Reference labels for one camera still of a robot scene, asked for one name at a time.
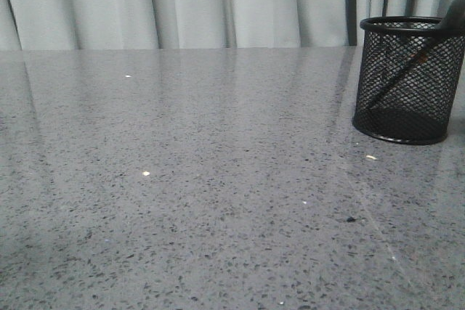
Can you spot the grey orange handled scissors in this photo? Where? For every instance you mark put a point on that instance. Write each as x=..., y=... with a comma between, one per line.
x=453, y=21

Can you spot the black mesh pen bucket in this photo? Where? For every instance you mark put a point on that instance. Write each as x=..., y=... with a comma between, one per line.
x=417, y=110

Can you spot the white curtain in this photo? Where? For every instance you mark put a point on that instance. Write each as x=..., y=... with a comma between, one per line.
x=194, y=24

